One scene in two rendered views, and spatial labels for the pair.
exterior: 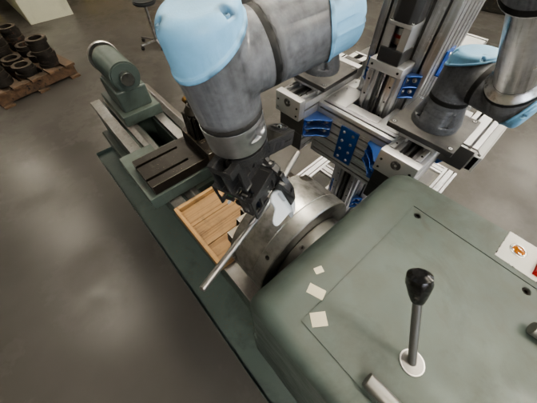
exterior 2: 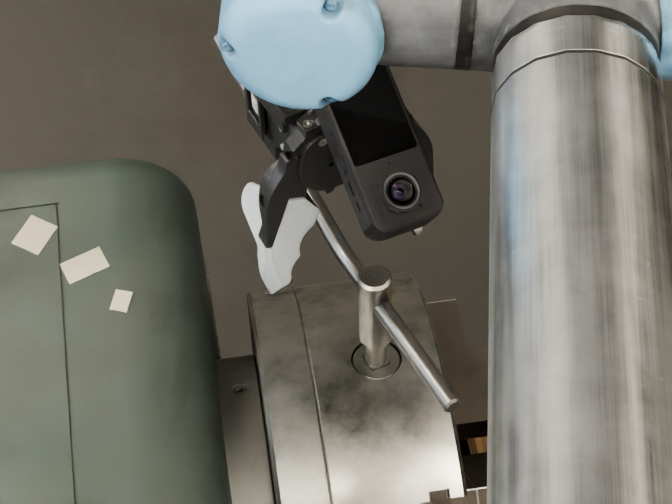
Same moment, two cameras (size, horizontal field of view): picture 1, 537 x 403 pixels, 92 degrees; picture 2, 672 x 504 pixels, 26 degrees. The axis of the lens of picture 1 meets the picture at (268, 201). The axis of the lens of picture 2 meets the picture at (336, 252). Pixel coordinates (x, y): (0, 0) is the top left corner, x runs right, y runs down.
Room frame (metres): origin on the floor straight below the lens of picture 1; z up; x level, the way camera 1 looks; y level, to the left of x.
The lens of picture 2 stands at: (0.56, -0.42, 2.12)
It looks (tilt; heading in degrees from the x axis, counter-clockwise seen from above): 59 degrees down; 123
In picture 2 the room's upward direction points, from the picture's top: straight up
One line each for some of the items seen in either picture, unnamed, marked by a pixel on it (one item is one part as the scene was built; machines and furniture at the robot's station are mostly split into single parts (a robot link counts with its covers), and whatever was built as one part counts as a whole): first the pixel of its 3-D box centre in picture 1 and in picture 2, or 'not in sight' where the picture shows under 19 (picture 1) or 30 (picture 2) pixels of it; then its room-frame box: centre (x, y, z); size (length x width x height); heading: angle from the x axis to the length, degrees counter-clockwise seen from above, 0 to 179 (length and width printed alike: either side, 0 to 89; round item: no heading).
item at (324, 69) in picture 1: (322, 55); not in sight; (1.09, -0.22, 1.21); 0.15 x 0.15 x 0.10
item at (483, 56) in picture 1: (467, 73); not in sight; (0.73, -0.56, 1.33); 0.13 x 0.12 x 0.14; 28
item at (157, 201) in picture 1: (192, 153); not in sight; (0.86, 0.34, 0.90); 0.53 x 0.30 x 0.06; 131
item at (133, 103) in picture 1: (121, 81); not in sight; (1.26, 0.74, 1.01); 0.30 x 0.20 x 0.29; 41
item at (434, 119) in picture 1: (443, 108); not in sight; (0.73, -0.56, 1.21); 0.15 x 0.15 x 0.10
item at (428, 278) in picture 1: (418, 285); not in sight; (0.11, -0.19, 1.38); 0.04 x 0.03 x 0.05; 41
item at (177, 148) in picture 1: (191, 152); not in sight; (0.81, 0.33, 0.95); 0.43 x 0.18 x 0.04; 131
